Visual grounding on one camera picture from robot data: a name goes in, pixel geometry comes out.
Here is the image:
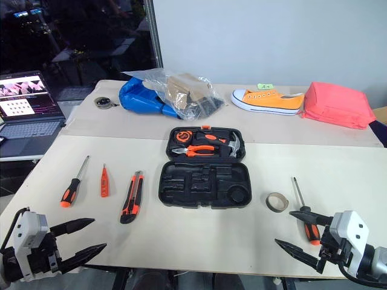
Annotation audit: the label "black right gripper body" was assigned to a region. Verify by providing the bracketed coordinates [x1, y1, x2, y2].
[319, 225, 354, 269]

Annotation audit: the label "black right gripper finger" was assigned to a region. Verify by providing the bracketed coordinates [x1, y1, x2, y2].
[288, 210, 334, 227]
[274, 238, 327, 274]

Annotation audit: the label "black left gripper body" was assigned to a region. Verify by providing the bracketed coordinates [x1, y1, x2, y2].
[28, 230, 64, 276]

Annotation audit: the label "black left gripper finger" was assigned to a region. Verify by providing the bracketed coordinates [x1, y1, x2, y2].
[49, 217, 96, 238]
[59, 242, 108, 274]

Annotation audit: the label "black orange screwdriver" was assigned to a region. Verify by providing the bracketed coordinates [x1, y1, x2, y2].
[290, 176, 322, 247]
[59, 155, 91, 208]

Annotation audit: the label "roll of tape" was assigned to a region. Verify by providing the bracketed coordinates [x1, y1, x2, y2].
[265, 192, 290, 213]

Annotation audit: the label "orange voltage tester pen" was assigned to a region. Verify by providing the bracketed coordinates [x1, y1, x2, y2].
[100, 163, 110, 199]

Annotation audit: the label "orange black utility knife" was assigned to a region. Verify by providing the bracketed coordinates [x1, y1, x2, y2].
[120, 170, 145, 225]

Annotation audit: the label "black orange tool case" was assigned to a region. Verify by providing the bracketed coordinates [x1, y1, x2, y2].
[158, 125, 253, 210]

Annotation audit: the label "open laptop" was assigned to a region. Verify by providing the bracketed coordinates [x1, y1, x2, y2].
[0, 70, 67, 158]

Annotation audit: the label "dark blue object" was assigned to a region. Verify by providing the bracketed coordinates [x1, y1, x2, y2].
[368, 120, 387, 149]

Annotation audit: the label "pink fabric bag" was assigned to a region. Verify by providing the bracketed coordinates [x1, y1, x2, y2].
[301, 81, 377, 131]

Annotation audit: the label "cardboard carton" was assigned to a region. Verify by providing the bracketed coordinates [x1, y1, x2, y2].
[372, 106, 387, 126]

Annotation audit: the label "orange canvas sneaker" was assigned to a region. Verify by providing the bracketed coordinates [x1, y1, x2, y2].
[231, 88, 305, 117]

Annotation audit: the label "small round metal tin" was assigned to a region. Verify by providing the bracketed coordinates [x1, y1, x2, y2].
[94, 96, 119, 109]

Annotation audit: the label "black orange tape measure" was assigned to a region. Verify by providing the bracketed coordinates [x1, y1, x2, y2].
[175, 130, 195, 146]

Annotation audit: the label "blue bag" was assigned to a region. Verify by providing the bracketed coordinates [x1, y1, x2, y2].
[119, 77, 180, 119]

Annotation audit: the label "clear plastic bag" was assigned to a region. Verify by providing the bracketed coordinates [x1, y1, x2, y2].
[121, 68, 226, 121]

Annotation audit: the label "brown cardboard box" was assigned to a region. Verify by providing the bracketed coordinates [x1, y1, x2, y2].
[166, 72, 212, 110]

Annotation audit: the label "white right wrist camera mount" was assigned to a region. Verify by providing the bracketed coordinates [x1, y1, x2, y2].
[329, 210, 371, 277]

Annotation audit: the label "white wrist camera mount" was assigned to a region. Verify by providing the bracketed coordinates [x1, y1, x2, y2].
[12, 209, 51, 282]
[329, 210, 371, 277]

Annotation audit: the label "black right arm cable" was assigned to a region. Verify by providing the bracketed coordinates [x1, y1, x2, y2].
[337, 259, 387, 285]

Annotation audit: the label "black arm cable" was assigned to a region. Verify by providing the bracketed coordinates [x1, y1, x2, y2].
[337, 259, 387, 285]
[0, 207, 30, 255]

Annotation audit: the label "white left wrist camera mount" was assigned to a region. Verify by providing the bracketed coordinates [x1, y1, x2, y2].
[12, 209, 51, 282]

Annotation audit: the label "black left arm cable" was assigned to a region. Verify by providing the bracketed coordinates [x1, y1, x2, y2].
[0, 207, 30, 255]

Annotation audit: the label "claw hammer black orange handle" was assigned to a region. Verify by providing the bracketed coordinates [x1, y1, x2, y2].
[195, 129, 243, 158]

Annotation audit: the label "orange handled pliers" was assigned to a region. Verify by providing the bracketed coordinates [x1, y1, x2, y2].
[171, 144, 217, 158]

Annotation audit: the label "silver window frame post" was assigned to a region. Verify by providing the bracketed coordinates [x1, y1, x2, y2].
[144, 0, 165, 70]

